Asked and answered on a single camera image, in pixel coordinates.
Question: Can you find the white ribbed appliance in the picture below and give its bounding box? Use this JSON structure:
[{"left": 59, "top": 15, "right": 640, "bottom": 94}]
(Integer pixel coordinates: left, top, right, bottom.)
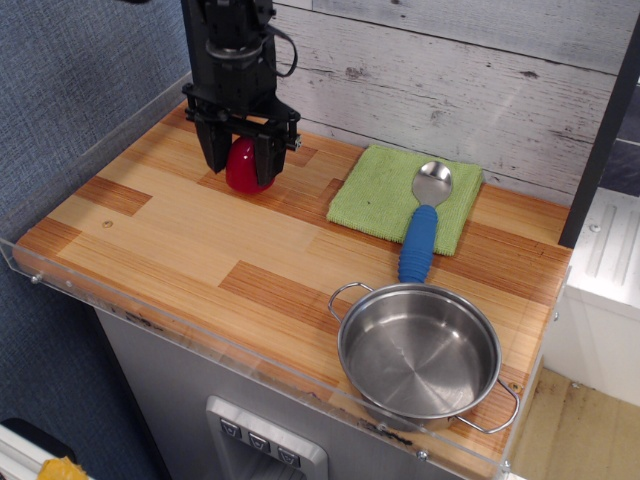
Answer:
[{"left": 567, "top": 188, "right": 639, "bottom": 308}]

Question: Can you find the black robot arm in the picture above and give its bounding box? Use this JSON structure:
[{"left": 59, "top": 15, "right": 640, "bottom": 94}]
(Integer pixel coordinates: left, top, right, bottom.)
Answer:
[{"left": 182, "top": 1, "right": 300, "bottom": 192}]

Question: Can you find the dark vertical post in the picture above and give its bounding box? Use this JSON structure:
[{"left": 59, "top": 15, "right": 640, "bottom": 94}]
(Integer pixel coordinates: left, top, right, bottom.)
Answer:
[
  {"left": 181, "top": 0, "right": 210, "bottom": 87},
  {"left": 558, "top": 16, "right": 639, "bottom": 249}
]

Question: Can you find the dark vertical post right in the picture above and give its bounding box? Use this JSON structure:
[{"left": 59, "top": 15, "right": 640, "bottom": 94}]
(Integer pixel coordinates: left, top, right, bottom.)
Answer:
[{"left": 558, "top": 16, "right": 639, "bottom": 249}]

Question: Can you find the yellow object bottom left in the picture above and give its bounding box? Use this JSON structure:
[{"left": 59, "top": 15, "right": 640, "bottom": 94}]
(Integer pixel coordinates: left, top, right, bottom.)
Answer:
[{"left": 37, "top": 457, "right": 89, "bottom": 480}]

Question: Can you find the dark vertical post left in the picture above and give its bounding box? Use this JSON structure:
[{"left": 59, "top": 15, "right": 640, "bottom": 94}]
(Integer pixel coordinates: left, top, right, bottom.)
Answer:
[{"left": 181, "top": 0, "right": 210, "bottom": 87}]

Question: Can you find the stainless steel pot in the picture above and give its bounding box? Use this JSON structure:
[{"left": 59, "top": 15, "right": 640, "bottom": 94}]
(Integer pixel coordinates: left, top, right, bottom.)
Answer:
[{"left": 328, "top": 283, "right": 520, "bottom": 434}]

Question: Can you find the red plastic strawberry toy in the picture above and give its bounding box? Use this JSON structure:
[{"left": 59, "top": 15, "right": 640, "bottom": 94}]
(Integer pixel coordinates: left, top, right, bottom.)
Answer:
[{"left": 225, "top": 137, "right": 274, "bottom": 194}]

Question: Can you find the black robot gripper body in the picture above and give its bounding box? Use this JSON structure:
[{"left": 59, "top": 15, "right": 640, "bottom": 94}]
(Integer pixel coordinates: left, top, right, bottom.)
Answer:
[{"left": 183, "top": 42, "right": 301, "bottom": 150}]

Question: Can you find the green microfiber cloth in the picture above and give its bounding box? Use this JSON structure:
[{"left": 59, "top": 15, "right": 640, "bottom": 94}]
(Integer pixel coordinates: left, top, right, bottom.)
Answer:
[{"left": 326, "top": 145, "right": 484, "bottom": 256}]

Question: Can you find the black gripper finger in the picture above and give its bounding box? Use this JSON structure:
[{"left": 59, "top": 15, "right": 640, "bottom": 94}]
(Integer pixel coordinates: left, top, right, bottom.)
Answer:
[
  {"left": 195, "top": 117, "right": 232, "bottom": 173},
  {"left": 254, "top": 134, "right": 287, "bottom": 187}
]

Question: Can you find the blue handled metal spoon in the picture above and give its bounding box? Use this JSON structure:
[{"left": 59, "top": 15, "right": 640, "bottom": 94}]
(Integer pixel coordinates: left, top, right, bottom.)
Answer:
[{"left": 398, "top": 160, "right": 452, "bottom": 283}]

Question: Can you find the silver dispenser button panel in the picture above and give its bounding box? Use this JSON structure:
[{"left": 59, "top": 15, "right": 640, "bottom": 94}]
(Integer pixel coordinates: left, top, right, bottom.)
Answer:
[{"left": 206, "top": 395, "right": 329, "bottom": 479}]

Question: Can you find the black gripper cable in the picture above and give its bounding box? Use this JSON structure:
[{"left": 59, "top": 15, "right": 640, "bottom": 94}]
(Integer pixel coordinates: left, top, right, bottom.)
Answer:
[{"left": 264, "top": 24, "right": 300, "bottom": 79}]

